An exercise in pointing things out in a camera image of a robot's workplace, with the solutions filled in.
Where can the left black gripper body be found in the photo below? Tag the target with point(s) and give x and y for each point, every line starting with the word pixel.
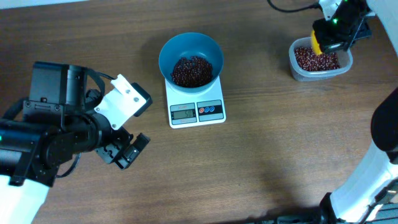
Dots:
pixel 127 139

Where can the yellow plastic measuring scoop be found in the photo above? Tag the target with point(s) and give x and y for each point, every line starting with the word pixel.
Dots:
pixel 315 45

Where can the red beans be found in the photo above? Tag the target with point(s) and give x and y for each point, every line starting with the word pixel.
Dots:
pixel 192 72

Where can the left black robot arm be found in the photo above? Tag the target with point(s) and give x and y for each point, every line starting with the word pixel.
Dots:
pixel 68 112

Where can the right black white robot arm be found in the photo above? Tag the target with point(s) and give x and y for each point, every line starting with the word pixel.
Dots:
pixel 374 182

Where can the white digital kitchen scale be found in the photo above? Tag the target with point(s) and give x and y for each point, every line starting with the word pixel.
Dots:
pixel 190 107

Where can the teal plastic bowl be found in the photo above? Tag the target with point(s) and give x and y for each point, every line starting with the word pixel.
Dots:
pixel 187 45

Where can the clear plastic food container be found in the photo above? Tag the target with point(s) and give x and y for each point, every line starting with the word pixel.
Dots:
pixel 306 66

